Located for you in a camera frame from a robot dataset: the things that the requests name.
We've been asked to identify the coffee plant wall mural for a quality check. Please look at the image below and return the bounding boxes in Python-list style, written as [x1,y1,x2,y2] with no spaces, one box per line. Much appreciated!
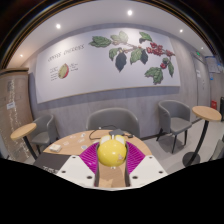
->
[34,27,182,104]

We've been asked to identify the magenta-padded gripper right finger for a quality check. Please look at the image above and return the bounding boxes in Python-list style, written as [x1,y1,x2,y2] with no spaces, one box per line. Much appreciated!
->
[124,141,168,188]

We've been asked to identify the grey door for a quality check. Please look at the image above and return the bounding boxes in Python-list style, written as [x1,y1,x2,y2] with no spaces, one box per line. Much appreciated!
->
[191,53,212,116]

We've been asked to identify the yellow computer mouse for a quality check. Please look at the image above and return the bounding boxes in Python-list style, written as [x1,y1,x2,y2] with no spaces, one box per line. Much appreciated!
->
[96,134,128,168]

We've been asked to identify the round wooden side table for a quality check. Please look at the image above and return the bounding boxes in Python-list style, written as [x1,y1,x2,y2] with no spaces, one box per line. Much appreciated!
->
[9,122,38,161]
[182,105,223,168]

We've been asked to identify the grey upholstered armchair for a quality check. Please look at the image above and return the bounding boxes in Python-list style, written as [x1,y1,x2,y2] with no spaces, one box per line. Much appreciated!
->
[155,99,193,154]
[85,107,141,139]
[30,114,59,155]

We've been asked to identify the black box device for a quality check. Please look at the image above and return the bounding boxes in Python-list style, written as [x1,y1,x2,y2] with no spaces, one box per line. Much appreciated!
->
[109,129,126,137]

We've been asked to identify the black cable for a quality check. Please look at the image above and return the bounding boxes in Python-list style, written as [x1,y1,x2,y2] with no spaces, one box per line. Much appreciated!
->
[88,125,134,141]

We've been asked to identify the small white box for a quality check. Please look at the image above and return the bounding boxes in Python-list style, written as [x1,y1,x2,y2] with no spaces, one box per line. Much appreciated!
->
[49,143,63,153]

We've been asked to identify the ceiling spot lights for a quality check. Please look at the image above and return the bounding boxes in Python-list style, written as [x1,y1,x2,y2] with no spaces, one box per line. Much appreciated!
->
[18,9,184,58]

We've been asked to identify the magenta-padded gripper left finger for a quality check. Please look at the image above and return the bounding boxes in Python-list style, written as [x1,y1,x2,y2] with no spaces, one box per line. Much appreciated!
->
[56,142,101,188]

